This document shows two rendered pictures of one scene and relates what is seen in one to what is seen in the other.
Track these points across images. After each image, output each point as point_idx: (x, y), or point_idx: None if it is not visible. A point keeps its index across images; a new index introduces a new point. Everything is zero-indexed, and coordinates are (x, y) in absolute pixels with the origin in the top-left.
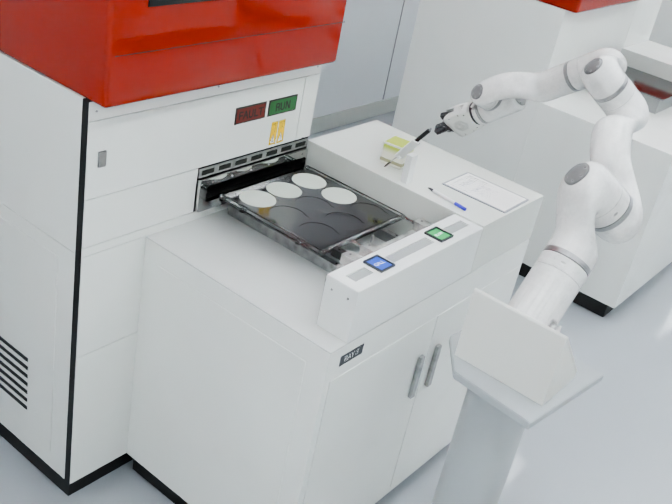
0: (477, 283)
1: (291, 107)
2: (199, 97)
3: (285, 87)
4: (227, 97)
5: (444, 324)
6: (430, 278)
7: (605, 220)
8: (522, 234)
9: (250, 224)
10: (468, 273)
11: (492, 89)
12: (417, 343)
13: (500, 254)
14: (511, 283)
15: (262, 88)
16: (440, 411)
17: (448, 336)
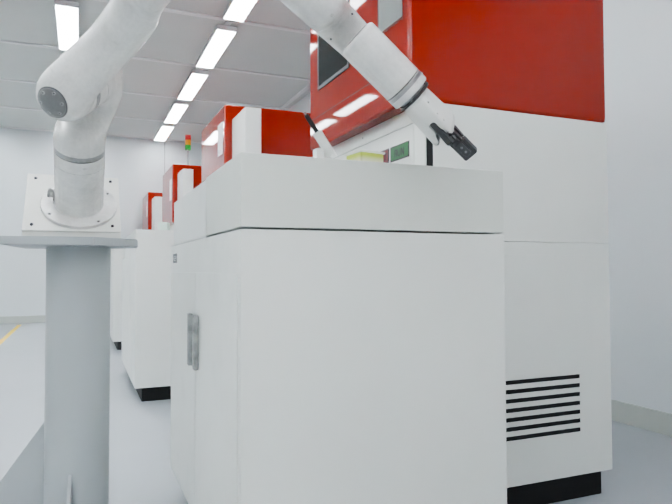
0: (211, 259)
1: (405, 153)
2: (355, 147)
3: (400, 135)
4: (367, 146)
5: (198, 291)
6: (190, 218)
7: None
8: (232, 211)
9: None
10: (205, 236)
11: None
12: (190, 293)
13: (220, 230)
14: (234, 300)
15: (385, 137)
16: (209, 458)
17: (202, 316)
